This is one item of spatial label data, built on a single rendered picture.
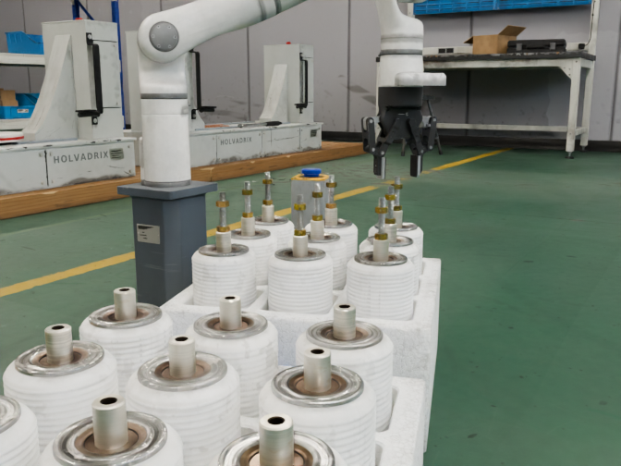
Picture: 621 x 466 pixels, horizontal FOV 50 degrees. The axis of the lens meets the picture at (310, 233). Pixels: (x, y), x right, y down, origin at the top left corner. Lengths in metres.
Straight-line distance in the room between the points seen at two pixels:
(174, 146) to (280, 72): 3.43
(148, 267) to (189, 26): 0.48
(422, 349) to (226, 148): 3.10
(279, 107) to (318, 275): 3.75
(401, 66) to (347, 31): 5.60
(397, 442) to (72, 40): 2.91
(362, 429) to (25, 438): 0.25
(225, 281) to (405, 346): 0.27
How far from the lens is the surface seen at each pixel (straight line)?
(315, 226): 1.07
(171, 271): 1.35
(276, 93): 4.68
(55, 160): 3.06
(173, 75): 1.38
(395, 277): 0.92
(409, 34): 1.13
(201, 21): 1.33
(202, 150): 3.74
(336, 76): 6.75
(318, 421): 0.52
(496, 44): 5.64
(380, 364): 0.64
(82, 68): 3.29
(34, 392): 0.61
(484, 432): 1.04
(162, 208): 1.32
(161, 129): 1.33
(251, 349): 0.66
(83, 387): 0.61
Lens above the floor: 0.49
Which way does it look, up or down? 12 degrees down
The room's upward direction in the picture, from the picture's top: straight up
